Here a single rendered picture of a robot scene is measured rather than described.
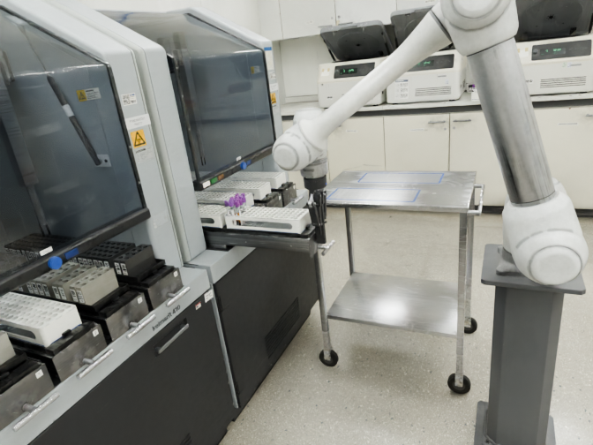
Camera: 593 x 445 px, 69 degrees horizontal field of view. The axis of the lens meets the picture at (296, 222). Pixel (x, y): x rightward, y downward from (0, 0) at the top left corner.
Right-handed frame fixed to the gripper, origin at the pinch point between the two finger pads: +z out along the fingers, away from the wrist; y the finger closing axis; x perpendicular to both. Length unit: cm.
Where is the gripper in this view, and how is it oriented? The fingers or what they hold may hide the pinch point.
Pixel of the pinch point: (320, 233)
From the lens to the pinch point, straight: 146.7
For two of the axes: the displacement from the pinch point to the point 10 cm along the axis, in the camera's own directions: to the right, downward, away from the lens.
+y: -4.1, 3.8, -8.3
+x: 9.0, 0.5, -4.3
